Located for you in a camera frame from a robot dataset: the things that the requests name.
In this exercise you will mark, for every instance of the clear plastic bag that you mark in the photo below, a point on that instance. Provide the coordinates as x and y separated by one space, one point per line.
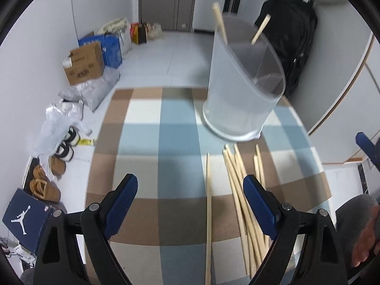
58 124

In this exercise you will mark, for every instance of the white black sneaker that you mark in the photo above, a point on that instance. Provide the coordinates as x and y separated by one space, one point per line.
64 152
72 136

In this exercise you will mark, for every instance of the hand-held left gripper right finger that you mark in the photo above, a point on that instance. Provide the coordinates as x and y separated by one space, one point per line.
261 209

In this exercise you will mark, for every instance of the white wood-trimmed panel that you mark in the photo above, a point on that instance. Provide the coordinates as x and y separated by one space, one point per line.
338 89

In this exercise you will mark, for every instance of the grey plastic parcel bag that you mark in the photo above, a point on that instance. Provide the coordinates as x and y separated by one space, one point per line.
98 90

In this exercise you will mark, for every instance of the blue cardboard box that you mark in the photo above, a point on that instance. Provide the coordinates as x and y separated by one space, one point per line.
112 50

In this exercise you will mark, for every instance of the translucent plastic utensil holder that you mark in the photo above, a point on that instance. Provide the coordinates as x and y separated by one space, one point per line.
237 95

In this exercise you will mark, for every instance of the white power strip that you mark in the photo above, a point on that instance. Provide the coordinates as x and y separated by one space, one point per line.
22 252

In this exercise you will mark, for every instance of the black jacket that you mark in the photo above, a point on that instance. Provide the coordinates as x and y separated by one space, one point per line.
288 35

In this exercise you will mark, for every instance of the yellow tag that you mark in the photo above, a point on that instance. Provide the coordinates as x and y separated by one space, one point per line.
86 142

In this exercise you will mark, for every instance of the beige paper bag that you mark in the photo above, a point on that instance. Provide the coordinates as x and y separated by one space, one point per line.
154 31

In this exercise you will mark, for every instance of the grey door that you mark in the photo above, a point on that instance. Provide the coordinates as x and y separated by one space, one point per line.
160 3

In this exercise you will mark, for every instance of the brown cardboard box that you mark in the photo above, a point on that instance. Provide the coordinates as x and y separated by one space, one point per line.
84 63

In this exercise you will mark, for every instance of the checkered tablecloth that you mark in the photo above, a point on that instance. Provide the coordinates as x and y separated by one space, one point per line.
148 142

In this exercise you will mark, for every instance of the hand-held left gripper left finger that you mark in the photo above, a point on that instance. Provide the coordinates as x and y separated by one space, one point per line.
121 206

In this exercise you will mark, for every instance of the white plastic bag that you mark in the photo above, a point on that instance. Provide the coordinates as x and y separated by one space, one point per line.
123 38

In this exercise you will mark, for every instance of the red paper bag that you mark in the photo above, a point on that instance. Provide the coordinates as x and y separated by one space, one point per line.
134 34

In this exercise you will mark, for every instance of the dark blue shoe box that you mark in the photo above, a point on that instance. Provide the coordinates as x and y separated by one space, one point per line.
26 216

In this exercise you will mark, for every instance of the pile of wooden chopsticks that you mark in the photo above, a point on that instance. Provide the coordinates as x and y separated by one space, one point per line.
237 190

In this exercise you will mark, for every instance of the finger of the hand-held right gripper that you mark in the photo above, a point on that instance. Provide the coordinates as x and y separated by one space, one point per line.
368 148

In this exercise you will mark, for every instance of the single wooden chopstick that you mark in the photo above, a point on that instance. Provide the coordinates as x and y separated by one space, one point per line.
261 28
208 213
219 20

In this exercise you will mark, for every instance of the tan suede shoe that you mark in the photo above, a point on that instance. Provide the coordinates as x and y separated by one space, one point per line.
58 166
44 190
40 173

